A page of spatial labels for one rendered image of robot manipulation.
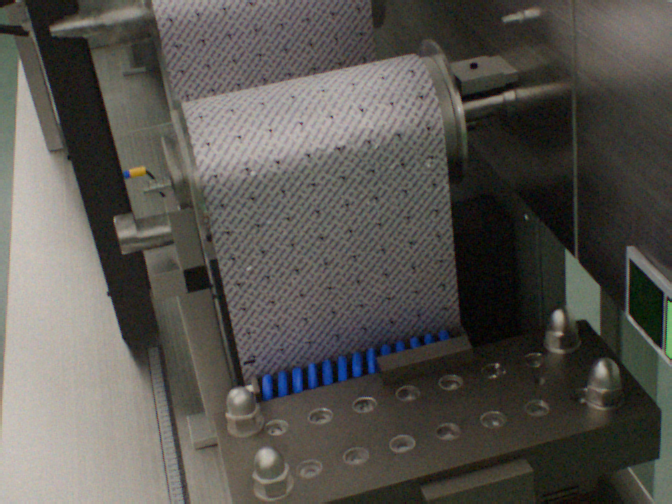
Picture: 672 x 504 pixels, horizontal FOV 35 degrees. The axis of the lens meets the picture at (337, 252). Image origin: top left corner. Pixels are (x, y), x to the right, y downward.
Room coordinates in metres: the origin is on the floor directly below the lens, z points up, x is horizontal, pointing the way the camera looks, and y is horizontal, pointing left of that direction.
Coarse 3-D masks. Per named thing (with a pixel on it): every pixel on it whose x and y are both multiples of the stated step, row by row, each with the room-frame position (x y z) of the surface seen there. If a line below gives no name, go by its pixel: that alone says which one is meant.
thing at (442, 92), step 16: (432, 64) 0.96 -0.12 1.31; (432, 80) 0.94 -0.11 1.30; (448, 96) 0.93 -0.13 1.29; (176, 112) 0.94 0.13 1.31; (448, 112) 0.92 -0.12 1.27; (176, 128) 0.91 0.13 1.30; (448, 128) 0.92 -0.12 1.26; (448, 144) 0.92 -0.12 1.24; (448, 160) 0.92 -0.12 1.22; (192, 176) 0.88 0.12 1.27; (192, 192) 0.87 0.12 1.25
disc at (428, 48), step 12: (420, 48) 1.01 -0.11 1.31; (432, 48) 0.97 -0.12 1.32; (444, 60) 0.94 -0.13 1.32; (444, 72) 0.94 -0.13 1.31; (456, 84) 0.92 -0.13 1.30; (456, 96) 0.91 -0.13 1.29; (456, 108) 0.91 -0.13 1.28; (456, 120) 0.91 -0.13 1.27; (456, 132) 0.92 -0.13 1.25; (456, 156) 0.92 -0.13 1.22; (456, 168) 0.93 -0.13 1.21; (456, 180) 0.93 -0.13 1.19
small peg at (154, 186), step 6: (150, 180) 0.90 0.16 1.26; (156, 180) 0.90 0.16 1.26; (162, 180) 0.90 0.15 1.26; (168, 180) 0.90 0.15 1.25; (144, 186) 0.90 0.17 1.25; (150, 186) 0.90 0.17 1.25; (156, 186) 0.90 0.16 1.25; (162, 186) 0.90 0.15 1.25; (168, 186) 0.90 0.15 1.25; (144, 192) 0.90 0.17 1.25; (150, 192) 0.90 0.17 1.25; (156, 192) 0.90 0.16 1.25
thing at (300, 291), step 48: (432, 192) 0.91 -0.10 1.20; (240, 240) 0.87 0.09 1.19; (288, 240) 0.88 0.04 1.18; (336, 240) 0.89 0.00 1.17; (384, 240) 0.90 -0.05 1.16; (432, 240) 0.91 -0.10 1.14; (240, 288) 0.87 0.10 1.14; (288, 288) 0.88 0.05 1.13; (336, 288) 0.89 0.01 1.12; (384, 288) 0.90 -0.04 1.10; (432, 288) 0.90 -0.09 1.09; (240, 336) 0.87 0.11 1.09; (288, 336) 0.88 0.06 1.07; (336, 336) 0.89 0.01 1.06; (384, 336) 0.90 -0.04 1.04
